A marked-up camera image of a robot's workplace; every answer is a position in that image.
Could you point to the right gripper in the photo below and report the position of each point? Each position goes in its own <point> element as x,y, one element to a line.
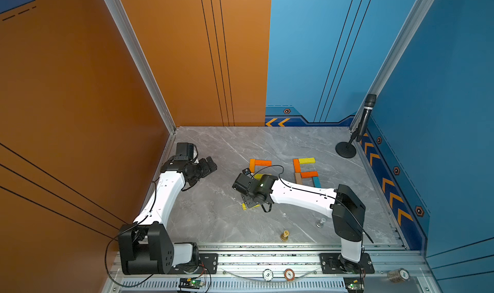
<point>244,199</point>

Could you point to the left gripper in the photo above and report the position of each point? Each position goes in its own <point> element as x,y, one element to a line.
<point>206,169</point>

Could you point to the light orange block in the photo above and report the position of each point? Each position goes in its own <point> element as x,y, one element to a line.
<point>252,165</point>

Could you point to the beige block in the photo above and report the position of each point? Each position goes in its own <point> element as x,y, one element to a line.
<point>298,178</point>

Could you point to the teal block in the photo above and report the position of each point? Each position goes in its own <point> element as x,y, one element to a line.
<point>316,182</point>

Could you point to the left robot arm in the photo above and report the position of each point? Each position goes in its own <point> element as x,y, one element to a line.
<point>145,246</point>

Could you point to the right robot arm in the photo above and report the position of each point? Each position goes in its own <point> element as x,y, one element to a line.
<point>341,205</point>

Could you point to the brass weight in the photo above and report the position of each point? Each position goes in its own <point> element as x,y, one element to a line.
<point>284,235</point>

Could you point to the silver weight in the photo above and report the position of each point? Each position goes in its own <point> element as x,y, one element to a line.
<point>320,223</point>

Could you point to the white round token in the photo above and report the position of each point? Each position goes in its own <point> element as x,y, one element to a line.
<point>267,275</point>

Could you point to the copper round token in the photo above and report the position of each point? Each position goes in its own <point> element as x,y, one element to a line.
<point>289,275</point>

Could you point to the black microphone on stand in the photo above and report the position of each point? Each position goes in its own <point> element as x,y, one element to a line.
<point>346,149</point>

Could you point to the left green circuit board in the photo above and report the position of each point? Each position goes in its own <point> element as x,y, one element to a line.
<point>190,284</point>

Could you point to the green circuit board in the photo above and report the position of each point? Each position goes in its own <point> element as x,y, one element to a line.
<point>354,285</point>
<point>190,284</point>

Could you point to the right green circuit board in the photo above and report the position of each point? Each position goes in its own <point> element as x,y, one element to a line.
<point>354,285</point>

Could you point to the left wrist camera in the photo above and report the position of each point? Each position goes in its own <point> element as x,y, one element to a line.
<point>184,151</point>

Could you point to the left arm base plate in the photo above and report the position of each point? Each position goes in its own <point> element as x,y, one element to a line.
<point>207,260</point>

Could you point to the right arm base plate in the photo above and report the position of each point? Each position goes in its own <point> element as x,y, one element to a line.
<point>334,263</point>

